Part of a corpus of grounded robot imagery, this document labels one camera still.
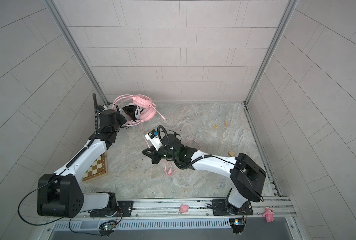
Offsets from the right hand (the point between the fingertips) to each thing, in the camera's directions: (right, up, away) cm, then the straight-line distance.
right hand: (143, 154), depth 70 cm
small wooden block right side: (+48, -5, +19) cm, 52 cm away
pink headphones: (-1, +25, +6) cm, 26 cm away
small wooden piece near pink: (+41, +11, +32) cm, 53 cm away
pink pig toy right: (+58, -27, -2) cm, 64 cm away
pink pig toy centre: (+19, -26, 0) cm, 32 cm away
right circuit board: (+44, -32, -2) cm, 54 cm away
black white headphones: (-15, +21, +30) cm, 40 cm away
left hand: (-15, +21, +14) cm, 29 cm away
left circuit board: (-13, -29, -6) cm, 33 cm away
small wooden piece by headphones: (+48, +13, +33) cm, 60 cm away
